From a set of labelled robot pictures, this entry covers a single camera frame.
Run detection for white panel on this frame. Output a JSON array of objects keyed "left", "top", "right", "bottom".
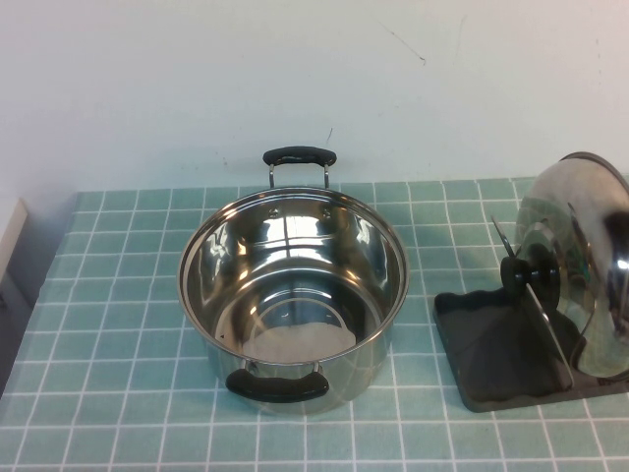
[{"left": 0, "top": 196, "right": 38, "bottom": 316}]

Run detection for teal grid tablecloth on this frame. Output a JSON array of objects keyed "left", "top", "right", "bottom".
[{"left": 0, "top": 176, "right": 629, "bottom": 472}]

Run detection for stainless steel pot black handles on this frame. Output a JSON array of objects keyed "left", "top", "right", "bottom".
[{"left": 177, "top": 146, "right": 410, "bottom": 417}]

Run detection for stainless steel lid black knob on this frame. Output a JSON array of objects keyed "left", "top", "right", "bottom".
[{"left": 499, "top": 150, "right": 629, "bottom": 383}]

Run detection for black tray wire lid rack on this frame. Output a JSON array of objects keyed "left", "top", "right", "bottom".
[{"left": 434, "top": 215, "right": 629, "bottom": 413}]

